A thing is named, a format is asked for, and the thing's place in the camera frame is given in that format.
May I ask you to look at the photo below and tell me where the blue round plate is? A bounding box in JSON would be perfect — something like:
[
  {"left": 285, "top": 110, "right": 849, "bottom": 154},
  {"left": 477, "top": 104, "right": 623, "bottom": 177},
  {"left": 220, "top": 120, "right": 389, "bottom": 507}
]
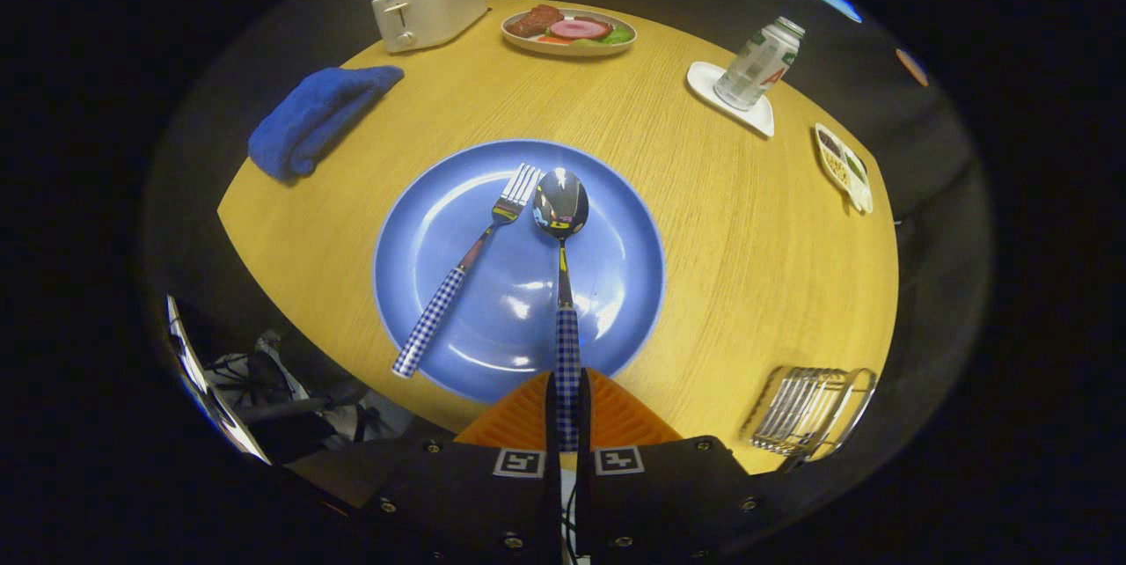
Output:
[{"left": 373, "top": 139, "right": 667, "bottom": 405}]

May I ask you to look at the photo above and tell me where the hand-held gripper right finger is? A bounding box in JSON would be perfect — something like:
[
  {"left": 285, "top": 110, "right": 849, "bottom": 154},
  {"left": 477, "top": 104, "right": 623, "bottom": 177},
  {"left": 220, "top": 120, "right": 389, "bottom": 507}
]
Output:
[{"left": 576, "top": 369, "right": 775, "bottom": 565}]

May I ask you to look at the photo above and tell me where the blue folded towel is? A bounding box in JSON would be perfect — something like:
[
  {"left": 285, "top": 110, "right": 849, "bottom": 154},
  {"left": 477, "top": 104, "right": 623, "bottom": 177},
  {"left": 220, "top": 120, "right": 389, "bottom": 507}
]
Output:
[{"left": 247, "top": 65, "right": 406, "bottom": 183}]

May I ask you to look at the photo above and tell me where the white toaster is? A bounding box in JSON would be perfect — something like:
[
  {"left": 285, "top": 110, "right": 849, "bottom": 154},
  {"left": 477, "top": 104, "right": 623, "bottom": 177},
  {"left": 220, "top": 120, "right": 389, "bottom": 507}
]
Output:
[{"left": 371, "top": 0, "right": 488, "bottom": 54}]

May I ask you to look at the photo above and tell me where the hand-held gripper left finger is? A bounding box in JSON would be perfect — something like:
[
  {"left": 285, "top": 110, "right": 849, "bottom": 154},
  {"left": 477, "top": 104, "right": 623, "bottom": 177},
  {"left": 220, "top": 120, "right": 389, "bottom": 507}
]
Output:
[{"left": 356, "top": 369, "right": 564, "bottom": 565}]

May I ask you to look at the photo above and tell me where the black metal stand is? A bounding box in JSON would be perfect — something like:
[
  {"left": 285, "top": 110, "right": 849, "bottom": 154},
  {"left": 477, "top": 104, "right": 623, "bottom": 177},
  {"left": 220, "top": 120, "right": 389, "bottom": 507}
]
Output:
[{"left": 207, "top": 329, "right": 397, "bottom": 460}]

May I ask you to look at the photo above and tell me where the checked handle spoon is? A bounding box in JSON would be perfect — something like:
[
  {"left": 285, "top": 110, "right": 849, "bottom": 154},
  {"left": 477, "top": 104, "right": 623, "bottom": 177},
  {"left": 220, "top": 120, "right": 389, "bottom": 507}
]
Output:
[{"left": 532, "top": 167, "right": 590, "bottom": 453}]

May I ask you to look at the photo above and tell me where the white drink bottle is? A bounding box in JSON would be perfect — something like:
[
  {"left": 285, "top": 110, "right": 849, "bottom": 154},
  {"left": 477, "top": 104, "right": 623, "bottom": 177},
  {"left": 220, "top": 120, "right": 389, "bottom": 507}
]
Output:
[{"left": 713, "top": 16, "right": 806, "bottom": 112}]

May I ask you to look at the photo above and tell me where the black backdrop cloth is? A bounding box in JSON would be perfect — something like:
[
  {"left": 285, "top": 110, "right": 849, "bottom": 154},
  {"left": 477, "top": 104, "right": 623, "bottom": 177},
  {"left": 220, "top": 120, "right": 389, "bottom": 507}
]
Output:
[{"left": 145, "top": 0, "right": 995, "bottom": 495}]

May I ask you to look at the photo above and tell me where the checked handle fork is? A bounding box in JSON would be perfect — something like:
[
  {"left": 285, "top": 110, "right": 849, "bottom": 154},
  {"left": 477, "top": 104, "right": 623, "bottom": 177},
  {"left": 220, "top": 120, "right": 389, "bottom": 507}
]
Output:
[{"left": 391, "top": 162, "right": 545, "bottom": 379}]

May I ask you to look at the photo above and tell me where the beige food plate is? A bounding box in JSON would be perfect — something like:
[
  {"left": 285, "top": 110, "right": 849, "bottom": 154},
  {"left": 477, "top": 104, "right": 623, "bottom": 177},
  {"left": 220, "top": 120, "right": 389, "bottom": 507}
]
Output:
[{"left": 501, "top": 4, "right": 638, "bottom": 57}]

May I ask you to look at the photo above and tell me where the metal wire cutlery rack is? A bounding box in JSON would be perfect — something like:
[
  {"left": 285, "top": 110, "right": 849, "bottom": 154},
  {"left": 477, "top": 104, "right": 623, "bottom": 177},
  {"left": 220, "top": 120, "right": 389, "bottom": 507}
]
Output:
[{"left": 743, "top": 365, "right": 878, "bottom": 460}]

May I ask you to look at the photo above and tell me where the pink ham slice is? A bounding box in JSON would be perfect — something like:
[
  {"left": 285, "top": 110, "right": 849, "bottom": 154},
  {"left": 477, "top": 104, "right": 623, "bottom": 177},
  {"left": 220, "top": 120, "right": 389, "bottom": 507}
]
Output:
[{"left": 550, "top": 18, "right": 612, "bottom": 41}]

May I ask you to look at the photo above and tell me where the brown meat slice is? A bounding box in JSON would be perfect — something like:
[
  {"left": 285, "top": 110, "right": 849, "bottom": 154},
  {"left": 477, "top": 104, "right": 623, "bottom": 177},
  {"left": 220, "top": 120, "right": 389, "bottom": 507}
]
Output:
[{"left": 508, "top": 4, "right": 565, "bottom": 39}]

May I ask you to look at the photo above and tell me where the white coaster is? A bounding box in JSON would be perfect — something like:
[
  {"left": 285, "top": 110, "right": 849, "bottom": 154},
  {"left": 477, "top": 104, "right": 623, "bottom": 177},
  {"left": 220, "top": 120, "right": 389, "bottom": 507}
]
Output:
[{"left": 686, "top": 62, "right": 776, "bottom": 139}]

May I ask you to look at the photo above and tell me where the white divided bean dish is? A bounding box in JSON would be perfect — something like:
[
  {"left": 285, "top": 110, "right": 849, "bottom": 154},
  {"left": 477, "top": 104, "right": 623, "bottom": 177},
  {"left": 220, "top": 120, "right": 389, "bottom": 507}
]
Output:
[{"left": 814, "top": 122, "right": 874, "bottom": 216}]

